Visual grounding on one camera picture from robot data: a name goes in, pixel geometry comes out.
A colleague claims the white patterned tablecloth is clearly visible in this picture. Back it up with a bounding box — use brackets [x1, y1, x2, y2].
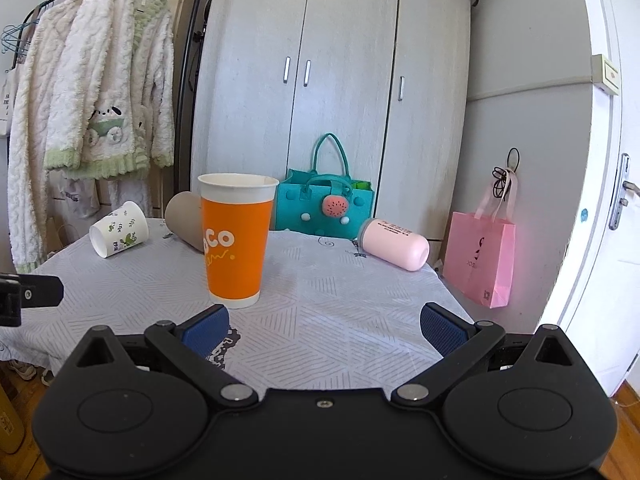
[1, 220, 463, 392]

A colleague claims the orange paper cup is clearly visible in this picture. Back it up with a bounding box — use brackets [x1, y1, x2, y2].
[198, 174, 279, 309]

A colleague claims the wall light switch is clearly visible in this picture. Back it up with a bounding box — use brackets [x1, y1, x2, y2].
[591, 54, 620, 96]

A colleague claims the black clothes rack pole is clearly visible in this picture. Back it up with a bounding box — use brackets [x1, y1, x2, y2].
[172, 0, 212, 193]

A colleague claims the black cord on hook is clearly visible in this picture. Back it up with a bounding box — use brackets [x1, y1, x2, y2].
[491, 146, 522, 201]

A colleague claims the white door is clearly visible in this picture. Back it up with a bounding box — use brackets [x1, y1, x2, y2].
[540, 0, 639, 396]

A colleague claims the white fluffy robe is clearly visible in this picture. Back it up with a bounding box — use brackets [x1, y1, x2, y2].
[8, 0, 175, 273]

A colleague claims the white floral paper cup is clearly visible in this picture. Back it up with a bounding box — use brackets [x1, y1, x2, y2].
[89, 200, 150, 259]

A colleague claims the silver door handle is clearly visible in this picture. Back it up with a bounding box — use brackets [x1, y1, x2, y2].
[608, 153, 639, 231]

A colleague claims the beige cylindrical cup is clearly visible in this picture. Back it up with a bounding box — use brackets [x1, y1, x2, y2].
[165, 191, 204, 254]

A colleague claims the teal felt handbag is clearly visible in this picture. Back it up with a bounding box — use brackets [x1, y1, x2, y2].
[274, 132, 374, 240]

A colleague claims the pink paper gift bag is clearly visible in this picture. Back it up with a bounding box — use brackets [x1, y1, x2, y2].
[442, 168, 518, 309]

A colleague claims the white wooden wardrobe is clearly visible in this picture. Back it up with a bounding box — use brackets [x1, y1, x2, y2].
[190, 0, 476, 243]

